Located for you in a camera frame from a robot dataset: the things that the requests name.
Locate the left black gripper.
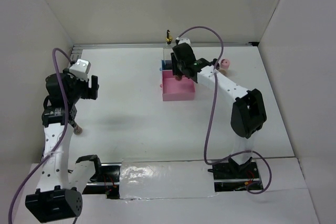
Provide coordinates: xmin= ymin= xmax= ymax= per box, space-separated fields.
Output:
xmin=62 ymin=68 xmax=99 ymax=103

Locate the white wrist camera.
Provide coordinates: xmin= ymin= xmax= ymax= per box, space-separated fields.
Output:
xmin=69 ymin=59 xmax=91 ymax=82
xmin=175 ymin=37 xmax=191 ymax=46

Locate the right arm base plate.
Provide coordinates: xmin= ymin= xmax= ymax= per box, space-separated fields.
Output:
xmin=207 ymin=161 xmax=264 ymax=192

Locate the glass oil bottle gold spout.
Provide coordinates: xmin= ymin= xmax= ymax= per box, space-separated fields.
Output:
xmin=163 ymin=29 xmax=173 ymax=61

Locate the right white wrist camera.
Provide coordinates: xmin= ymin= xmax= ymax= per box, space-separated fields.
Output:
xmin=175 ymin=37 xmax=191 ymax=46

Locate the purple cable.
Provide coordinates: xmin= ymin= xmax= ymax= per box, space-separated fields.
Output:
xmin=177 ymin=26 xmax=272 ymax=196
xmin=7 ymin=47 xmax=79 ymax=224

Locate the pink plastic drawer box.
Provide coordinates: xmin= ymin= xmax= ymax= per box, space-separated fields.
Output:
xmin=160 ymin=70 xmax=195 ymax=102

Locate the blue plastic drawer box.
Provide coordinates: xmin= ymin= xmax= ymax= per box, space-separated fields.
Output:
xmin=160 ymin=60 xmax=173 ymax=71

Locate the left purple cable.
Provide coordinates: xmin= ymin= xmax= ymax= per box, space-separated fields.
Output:
xmin=7 ymin=47 xmax=79 ymax=224

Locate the aluminium rail frame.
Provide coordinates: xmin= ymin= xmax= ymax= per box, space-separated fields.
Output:
xmin=39 ymin=41 xmax=259 ymax=164

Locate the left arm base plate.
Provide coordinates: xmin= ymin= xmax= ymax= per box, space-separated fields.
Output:
xmin=86 ymin=163 xmax=121 ymax=199

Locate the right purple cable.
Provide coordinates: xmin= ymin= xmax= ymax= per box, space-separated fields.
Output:
xmin=177 ymin=26 xmax=272 ymax=196

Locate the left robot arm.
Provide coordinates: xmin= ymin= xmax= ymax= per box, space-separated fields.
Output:
xmin=25 ymin=71 xmax=104 ymax=223

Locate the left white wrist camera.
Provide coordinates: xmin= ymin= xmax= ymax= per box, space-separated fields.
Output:
xmin=69 ymin=59 xmax=91 ymax=82

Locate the spice jar pink cap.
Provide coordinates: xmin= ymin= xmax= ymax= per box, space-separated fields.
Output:
xmin=219 ymin=59 xmax=230 ymax=75

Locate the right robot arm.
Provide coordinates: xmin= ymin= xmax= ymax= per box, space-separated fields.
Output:
xmin=171 ymin=42 xmax=267 ymax=178

